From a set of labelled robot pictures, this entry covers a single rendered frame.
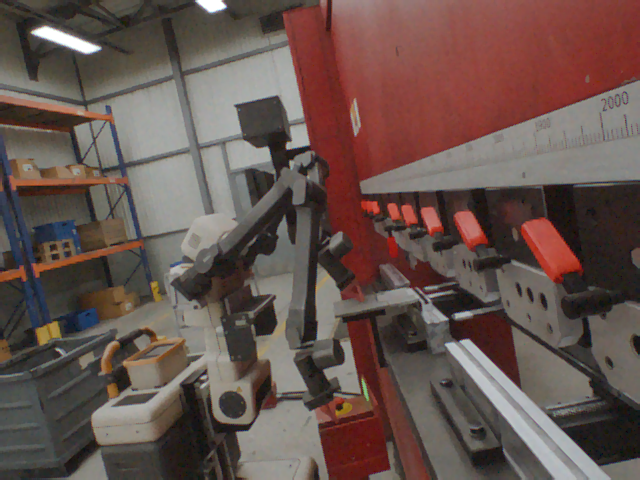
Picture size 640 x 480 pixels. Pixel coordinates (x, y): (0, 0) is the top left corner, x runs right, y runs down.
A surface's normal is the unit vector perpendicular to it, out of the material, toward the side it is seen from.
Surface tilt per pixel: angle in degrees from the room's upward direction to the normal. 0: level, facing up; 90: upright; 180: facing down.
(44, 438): 90
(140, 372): 92
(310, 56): 90
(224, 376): 90
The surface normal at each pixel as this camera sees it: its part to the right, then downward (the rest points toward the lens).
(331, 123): 0.00, 0.10
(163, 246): -0.21, 0.14
